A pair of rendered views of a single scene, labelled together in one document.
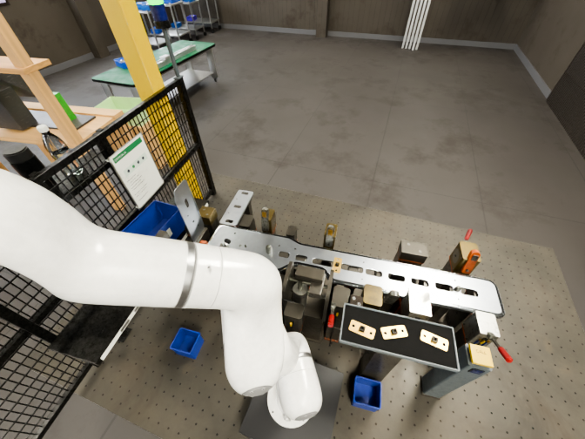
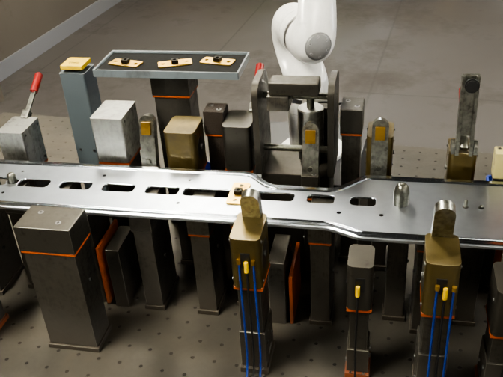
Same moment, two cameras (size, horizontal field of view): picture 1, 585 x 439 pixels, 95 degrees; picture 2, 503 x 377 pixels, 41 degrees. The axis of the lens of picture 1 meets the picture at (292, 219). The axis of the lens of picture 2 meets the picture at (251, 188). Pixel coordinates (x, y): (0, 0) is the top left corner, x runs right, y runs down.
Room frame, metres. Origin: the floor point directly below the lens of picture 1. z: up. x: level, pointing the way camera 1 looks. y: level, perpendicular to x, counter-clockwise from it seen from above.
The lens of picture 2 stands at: (1.92, -0.22, 1.77)
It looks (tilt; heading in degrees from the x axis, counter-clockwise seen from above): 32 degrees down; 178
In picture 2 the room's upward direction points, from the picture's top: 4 degrees counter-clockwise
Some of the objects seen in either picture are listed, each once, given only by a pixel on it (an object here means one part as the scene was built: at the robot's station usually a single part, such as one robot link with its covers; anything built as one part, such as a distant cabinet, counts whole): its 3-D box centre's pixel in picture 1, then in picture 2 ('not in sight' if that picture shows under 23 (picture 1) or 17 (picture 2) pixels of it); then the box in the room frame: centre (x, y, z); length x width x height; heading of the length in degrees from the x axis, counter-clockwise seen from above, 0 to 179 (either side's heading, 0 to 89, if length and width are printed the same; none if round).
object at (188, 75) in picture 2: (396, 334); (172, 63); (0.33, -0.34, 1.16); 0.37 x 0.14 x 0.02; 75
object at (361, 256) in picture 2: (292, 245); (358, 319); (0.96, 0.00, 0.84); 0.10 x 0.05 x 0.29; 165
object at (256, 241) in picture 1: (341, 265); (228, 197); (0.71, -0.23, 1.00); 1.38 x 0.22 x 0.02; 75
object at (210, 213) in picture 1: (212, 233); not in sight; (1.03, 0.47, 0.88); 0.08 x 0.08 x 0.36; 75
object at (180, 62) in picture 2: (394, 331); (174, 61); (0.34, -0.33, 1.17); 0.08 x 0.04 x 0.01; 96
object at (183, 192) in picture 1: (190, 212); not in sight; (0.92, 0.49, 1.17); 0.12 x 0.01 x 0.34; 165
